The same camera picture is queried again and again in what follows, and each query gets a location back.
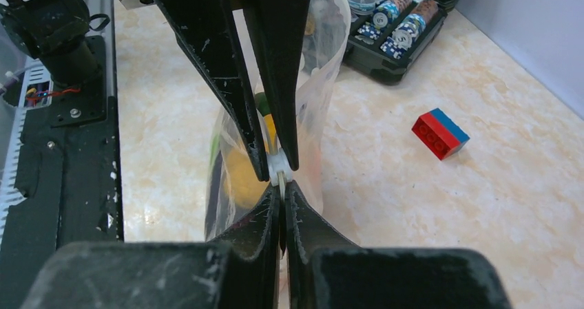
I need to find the clear zip top bag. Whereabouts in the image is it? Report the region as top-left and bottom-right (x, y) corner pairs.
(205, 0), (350, 240)

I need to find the red blue toy brick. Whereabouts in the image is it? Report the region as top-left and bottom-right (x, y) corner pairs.
(412, 108), (470, 160)

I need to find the black poker chip case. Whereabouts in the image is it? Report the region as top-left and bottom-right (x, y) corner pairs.
(344, 0), (458, 85)

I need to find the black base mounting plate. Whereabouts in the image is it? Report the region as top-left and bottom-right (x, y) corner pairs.
(1, 36), (124, 308)

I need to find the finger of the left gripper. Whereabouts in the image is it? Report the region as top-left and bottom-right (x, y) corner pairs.
(231, 0), (310, 171)

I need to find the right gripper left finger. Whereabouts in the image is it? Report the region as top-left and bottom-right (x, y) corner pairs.
(23, 187), (280, 308)

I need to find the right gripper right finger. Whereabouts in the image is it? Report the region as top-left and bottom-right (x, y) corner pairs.
(284, 182), (511, 308)

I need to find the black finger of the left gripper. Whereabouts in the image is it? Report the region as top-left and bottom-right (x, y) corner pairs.
(154, 0), (269, 181)

